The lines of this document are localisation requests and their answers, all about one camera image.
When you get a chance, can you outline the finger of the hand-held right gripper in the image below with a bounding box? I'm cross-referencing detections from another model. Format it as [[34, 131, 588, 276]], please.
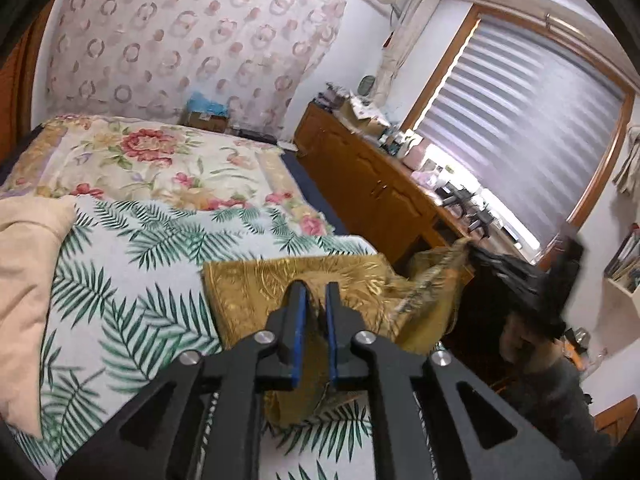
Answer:
[[467, 244, 532, 283]]

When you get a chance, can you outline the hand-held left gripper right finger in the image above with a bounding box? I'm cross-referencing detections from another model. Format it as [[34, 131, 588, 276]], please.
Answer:
[[325, 282, 583, 480]]

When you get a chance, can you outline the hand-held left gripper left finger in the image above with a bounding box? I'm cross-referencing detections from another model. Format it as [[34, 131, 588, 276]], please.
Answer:
[[55, 280, 308, 480]]

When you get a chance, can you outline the gold patterned shirt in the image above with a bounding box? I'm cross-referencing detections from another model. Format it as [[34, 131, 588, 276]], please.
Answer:
[[201, 237, 477, 429]]

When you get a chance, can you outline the person's right forearm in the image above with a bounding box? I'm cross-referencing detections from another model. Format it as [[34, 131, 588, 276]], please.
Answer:
[[500, 352, 617, 480]]

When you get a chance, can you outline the person's right hand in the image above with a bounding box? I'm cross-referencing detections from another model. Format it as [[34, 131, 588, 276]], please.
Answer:
[[500, 310, 567, 377]]

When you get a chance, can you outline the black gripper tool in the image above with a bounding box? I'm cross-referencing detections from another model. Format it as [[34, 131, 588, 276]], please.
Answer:
[[465, 204, 496, 239], [439, 182, 476, 209]]

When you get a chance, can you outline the wooden sideboard cabinet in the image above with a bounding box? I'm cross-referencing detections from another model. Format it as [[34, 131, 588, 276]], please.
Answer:
[[294, 101, 482, 282]]

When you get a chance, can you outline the hanging pale cloth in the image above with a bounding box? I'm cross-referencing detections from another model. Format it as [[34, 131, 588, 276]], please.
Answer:
[[612, 127, 640, 197]]

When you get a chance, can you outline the grey striped window blind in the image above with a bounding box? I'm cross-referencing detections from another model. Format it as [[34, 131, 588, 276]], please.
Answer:
[[415, 15, 627, 252]]

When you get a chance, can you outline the palm leaf print sheet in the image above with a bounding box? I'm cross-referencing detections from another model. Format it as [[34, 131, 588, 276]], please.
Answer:
[[10, 195, 442, 480]]

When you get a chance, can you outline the open cardboard box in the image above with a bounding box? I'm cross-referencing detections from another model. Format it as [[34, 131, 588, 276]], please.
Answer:
[[345, 99, 392, 137]]

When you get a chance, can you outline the black flat item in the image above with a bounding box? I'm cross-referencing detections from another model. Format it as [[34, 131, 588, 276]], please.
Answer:
[[235, 127, 279, 144]]

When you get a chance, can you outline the patterned cloth bundle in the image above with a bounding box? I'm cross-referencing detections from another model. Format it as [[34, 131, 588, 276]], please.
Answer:
[[315, 82, 351, 111]]

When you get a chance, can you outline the small cardboard box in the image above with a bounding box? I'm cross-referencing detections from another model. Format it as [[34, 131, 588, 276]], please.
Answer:
[[185, 110, 231, 134]]

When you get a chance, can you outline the beige tied curtain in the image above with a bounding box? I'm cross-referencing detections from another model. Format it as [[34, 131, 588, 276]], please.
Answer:
[[375, 0, 444, 107]]

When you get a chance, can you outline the floral blanket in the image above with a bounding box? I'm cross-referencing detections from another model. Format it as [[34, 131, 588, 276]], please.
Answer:
[[0, 115, 337, 237]]

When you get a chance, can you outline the beige blanket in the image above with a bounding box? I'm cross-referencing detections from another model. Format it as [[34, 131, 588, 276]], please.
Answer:
[[0, 195, 79, 439]]

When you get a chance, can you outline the wooden headboard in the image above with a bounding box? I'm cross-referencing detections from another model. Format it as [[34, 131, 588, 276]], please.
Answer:
[[0, 0, 57, 162]]

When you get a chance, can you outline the wall shelf with books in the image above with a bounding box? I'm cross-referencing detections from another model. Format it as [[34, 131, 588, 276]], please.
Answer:
[[602, 224, 640, 312]]

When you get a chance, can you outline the sheer ring-patterned curtain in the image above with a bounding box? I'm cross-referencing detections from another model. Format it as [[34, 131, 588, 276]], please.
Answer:
[[45, 0, 352, 134]]

